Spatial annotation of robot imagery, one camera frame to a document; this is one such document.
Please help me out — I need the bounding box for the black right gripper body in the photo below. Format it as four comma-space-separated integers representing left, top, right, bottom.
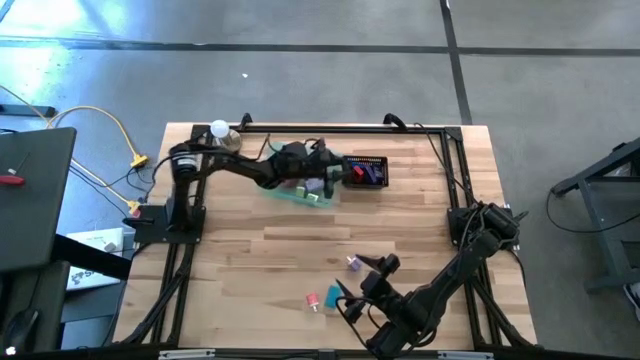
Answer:
360, 254, 401, 306

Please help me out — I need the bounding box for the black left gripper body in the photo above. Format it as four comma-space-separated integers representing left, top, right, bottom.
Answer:
299, 148, 346, 181

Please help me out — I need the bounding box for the teal digital timer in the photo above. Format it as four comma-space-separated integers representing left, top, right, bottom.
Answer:
323, 285, 342, 310

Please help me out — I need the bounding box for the black mesh basket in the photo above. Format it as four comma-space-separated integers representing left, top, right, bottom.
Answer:
341, 155, 390, 190

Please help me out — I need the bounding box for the teal translucent plastic bin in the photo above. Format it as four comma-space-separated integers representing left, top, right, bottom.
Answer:
256, 140, 346, 209

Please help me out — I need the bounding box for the white globe bulb lamp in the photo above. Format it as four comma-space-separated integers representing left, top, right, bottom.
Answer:
209, 118, 243, 153

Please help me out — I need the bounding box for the white cardboard box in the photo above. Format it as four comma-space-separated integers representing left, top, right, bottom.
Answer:
64, 227, 126, 256

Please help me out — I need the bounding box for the black metal stand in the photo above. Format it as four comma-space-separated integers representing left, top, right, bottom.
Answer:
549, 137, 640, 294

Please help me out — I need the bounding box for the white printed box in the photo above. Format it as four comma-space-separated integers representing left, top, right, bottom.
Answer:
66, 264, 124, 292

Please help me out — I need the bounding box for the black floor strip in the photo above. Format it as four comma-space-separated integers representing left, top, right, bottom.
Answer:
0, 103, 57, 119

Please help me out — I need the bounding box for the black computer mouse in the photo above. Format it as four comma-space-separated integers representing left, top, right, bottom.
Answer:
0, 308, 40, 354

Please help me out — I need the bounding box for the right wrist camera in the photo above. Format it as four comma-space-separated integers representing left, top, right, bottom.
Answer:
343, 298, 365, 324

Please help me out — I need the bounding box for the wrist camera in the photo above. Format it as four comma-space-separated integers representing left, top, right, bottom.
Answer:
343, 298, 365, 324
282, 141, 309, 162

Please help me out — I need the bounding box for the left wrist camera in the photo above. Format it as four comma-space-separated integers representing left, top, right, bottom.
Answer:
282, 141, 309, 162

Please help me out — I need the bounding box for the black aluminium table frame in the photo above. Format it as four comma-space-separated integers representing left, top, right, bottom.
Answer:
112, 122, 536, 351

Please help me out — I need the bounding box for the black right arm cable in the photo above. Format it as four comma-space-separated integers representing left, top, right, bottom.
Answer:
412, 122, 481, 211

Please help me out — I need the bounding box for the silver metal bracket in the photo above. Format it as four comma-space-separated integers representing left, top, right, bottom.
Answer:
158, 348, 216, 360
437, 350, 495, 360

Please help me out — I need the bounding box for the yellow power cable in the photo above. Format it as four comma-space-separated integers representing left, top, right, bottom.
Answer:
0, 83, 151, 217

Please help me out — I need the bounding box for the black floor cable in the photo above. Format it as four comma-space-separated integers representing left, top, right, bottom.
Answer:
545, 177, 640, 235

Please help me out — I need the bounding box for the red-handled screwdriver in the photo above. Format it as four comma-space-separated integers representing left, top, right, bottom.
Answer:
0, 152, 30, 187

